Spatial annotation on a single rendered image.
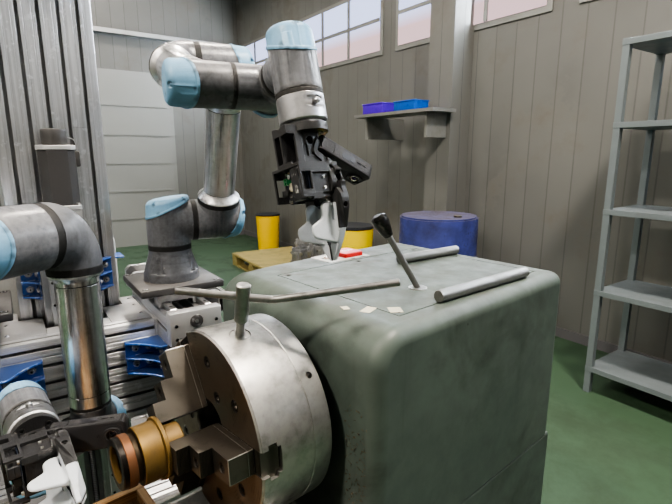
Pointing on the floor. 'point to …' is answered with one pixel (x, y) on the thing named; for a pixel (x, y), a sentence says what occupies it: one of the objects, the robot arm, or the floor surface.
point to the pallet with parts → (276, 255)
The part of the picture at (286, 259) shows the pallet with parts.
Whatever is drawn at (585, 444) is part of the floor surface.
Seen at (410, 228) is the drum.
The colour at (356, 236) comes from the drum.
